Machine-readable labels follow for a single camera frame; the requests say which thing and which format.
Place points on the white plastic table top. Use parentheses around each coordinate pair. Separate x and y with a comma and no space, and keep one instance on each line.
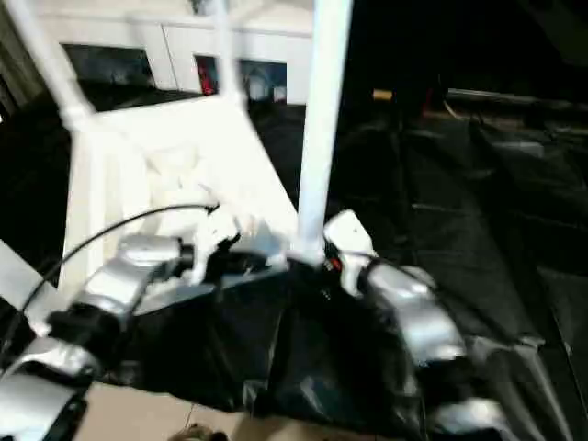
(184,156)

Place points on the white plastic table leg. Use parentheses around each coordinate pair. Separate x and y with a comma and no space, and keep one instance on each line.
(23,280)
(50,64)
(323,119)
(225,50)

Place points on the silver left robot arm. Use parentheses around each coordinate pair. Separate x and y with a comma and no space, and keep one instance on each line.
(129,271)

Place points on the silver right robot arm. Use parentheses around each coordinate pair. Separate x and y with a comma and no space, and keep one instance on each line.
(413,312)

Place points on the black left robot foot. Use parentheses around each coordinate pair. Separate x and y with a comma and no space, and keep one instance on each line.
(197,434)

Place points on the glossy black mat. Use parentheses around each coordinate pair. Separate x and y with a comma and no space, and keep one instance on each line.
(496,202)

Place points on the small red bottle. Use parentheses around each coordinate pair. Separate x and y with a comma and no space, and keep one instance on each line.
(205,81)

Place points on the white cabinet with glass doors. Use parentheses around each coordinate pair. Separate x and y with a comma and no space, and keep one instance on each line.
(276,46)

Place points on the grey metal clutter object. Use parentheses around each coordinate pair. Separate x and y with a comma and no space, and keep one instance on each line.
(200,5)

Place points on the grey curtain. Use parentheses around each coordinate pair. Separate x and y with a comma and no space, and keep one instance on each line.
(7,73)

